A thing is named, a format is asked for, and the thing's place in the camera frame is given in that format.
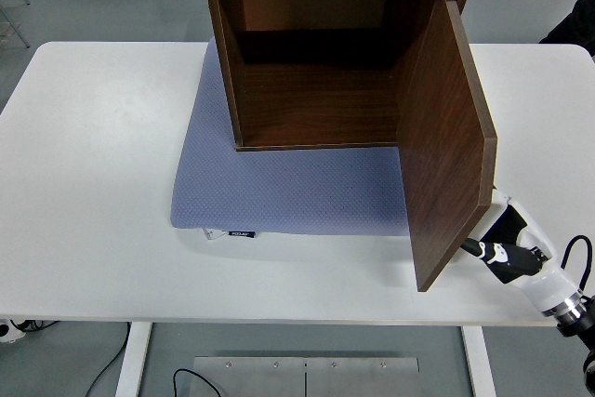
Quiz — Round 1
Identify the grey metal rack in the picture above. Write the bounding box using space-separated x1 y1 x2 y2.
0 0 33 50

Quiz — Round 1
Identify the brown wooden cabinet door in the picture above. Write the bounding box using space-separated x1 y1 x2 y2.
394 0 499 293

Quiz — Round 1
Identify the black floor cable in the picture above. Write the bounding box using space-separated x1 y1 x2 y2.
172 367 221 397
84 322 133 397

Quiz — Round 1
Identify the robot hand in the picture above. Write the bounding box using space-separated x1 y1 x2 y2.
459 187 588 320

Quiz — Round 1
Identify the grey metal plate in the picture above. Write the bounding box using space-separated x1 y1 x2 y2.
191 355 421 397

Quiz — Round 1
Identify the blue-grey textured cushion mat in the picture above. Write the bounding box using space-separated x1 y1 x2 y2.
170 40 413 243

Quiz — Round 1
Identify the person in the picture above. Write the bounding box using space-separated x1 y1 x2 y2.
538 0 595 57

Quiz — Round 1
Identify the white power strip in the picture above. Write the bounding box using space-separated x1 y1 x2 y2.
0 317 34 345

